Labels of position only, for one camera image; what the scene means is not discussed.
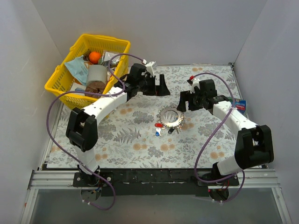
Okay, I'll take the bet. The black key tag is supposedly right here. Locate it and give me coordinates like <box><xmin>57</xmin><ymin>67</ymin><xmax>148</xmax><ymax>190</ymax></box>
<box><xmin>168</xmin><ymin>128</ymin><xmax>175</xmax><ymax>134</ymax></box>

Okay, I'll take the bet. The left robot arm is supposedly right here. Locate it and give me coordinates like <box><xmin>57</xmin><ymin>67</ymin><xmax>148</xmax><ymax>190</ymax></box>
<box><xmin>66</xmin><ymin>62</ymin><xmax>170</xmax><ymax>187</ymax></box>

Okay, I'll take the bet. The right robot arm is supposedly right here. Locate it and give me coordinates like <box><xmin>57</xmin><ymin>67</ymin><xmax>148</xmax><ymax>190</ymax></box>
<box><xmin>177</xmin><ymin>77</ymin><xmax>274</xmax><ymax>186</ymax></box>

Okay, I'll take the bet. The blue red small box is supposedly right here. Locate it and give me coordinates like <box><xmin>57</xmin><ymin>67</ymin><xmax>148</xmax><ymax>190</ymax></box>
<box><xmin>235</xmin><ymin>99</ymin><xmax>246</xmax><ymax>114</ymax></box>

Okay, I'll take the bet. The silver foil packet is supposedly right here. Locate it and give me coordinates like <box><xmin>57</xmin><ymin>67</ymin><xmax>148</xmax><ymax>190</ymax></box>
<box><xmin>98</xmin><ymin>50</ymin><xmax>121</xmax><ymax>69</ymax></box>

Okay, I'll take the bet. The floral table mat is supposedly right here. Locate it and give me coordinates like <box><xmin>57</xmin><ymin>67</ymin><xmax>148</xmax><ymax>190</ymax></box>
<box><xmin>46</xmin><ymin>65</ymin><xmax>262</xmax><ymax>169</ymax></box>

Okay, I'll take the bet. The grey tape roll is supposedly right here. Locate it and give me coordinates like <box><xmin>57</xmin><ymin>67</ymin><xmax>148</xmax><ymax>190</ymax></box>
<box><xmin>86</xmin><ymin>64</ymin><xmax>107</xmax><ymax>85</ymax></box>

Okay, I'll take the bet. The brown round object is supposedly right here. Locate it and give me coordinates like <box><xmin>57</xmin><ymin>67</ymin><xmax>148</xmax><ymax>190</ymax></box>
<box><xmin>85</xmin><ymin>81</ymin><xmax>106</xmax><ymax>98</ymax></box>

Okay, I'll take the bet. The blue tag with key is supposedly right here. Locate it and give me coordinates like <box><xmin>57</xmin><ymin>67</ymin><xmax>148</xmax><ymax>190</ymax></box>
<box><xmin>155</xmin><ymin>127</ymin><xmax>161</xmax><ymax>137</ymax></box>

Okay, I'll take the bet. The orange ball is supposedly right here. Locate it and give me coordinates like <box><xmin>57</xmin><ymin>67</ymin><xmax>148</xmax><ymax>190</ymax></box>
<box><xmin>88</xmin><ymin>51</ymin><xmax>101</xmax><ymax>64</ymax></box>

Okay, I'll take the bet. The light blue pouch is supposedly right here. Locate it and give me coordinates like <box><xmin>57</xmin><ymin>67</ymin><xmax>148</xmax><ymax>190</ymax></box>
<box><xmin>64</xmin><ymin>56</ymin><xmax>89</xmax><ymax>86</ymax></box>

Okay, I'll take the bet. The white box in basket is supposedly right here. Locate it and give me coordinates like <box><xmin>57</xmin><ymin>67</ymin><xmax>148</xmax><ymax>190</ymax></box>
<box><xmin>70</xmin><ymin>83</ymin><xmax>86</xmax><ymax>92</ymax></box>

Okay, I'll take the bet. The yellow plastic basket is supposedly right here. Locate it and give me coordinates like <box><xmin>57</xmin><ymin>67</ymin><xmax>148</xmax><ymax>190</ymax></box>
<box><xmin>44</xmin><ymin>34</ymin><xmax>130</xmax><ymax>109</ymax></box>

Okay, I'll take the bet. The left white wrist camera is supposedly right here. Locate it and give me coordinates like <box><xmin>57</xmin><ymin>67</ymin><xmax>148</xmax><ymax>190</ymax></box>
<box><xmin>142</xmin><ymin>59</ymin><xmax>157</xmax><ymax>77</ymax></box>

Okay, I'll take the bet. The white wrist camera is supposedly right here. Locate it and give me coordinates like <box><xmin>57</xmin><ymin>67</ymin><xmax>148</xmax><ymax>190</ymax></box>
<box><xmin>187</xmin><ymin>76</ymin><xmax>200</xmax><ymax>94</ymax></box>
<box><xmin>142</xmin><ymin>59</ymin><xmax>157</xmax><ymax>77</ymax></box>

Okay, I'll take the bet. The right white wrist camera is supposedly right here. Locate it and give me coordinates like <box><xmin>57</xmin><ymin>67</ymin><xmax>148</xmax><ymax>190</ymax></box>
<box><xmin>187</xmin><ymin>76</ymin><xmax>200</xmax><ymax>94</ymax></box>

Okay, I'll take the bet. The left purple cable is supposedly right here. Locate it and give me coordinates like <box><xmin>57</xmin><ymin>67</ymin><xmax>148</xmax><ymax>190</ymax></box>
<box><xmin>46</xmin><ymin>53</ymin><xmax>147</xmax><ymax>210</ymax></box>

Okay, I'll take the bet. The purple cable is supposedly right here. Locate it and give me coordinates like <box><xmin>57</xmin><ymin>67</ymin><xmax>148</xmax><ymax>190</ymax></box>
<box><xmin>46</xmin><ymin>53</ymin><xmax>147</xmax><ymax>210</ymax></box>
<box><xmin>190</xmin><ymin>72</ymin><xmax>246</xmax><ymax>203</ymax></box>

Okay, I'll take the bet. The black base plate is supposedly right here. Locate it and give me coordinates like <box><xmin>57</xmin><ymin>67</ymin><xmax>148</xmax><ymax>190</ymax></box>
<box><xmin>72</xmin><ymin>169</ymin><xmax>240</xmax><ymax>196</ymax></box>

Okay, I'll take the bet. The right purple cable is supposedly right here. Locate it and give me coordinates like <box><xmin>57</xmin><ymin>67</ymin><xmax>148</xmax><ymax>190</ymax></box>
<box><xmin>190</xmin><ymin>72</ymin><xmax>246</xmax><ymax>203</ymax></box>

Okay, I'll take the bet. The aluminium frame rail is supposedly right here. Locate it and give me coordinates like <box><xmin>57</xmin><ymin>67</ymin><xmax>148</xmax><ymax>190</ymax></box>
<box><xmin>20</xmin><ymin>168</ymin><xmax>291</xmax><ymax>224</ymax></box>

